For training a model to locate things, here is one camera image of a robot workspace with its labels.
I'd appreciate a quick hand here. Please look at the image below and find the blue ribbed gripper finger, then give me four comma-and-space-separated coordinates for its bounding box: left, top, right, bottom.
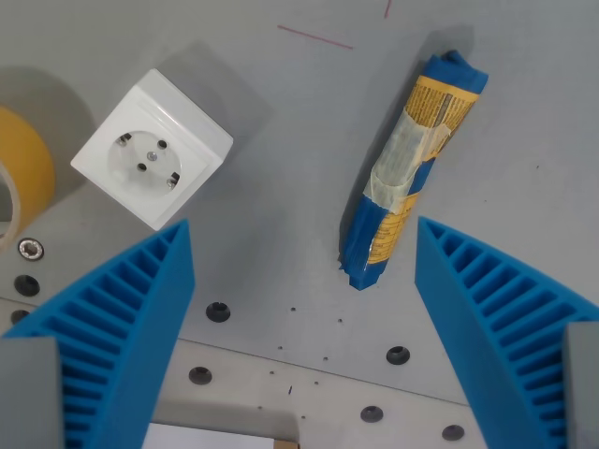
0, 218, 196, 449
414, 215, 599, 449

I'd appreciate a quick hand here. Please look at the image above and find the white paper sheet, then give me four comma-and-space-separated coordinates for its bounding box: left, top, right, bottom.
142, 420, 275, 449

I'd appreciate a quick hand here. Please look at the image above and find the silver hex bolt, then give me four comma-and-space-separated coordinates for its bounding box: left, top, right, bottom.
17, 236, 46, 262

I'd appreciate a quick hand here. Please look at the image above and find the white wall power socket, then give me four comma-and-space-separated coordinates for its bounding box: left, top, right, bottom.
69, 68, 234, 232

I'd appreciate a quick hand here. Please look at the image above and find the blue and yellow taped bag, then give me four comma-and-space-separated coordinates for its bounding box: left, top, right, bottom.
337, 50, 489, 292

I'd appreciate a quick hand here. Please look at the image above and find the yellow tape roll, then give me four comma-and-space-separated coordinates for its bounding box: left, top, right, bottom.
0, 105, 56, 253

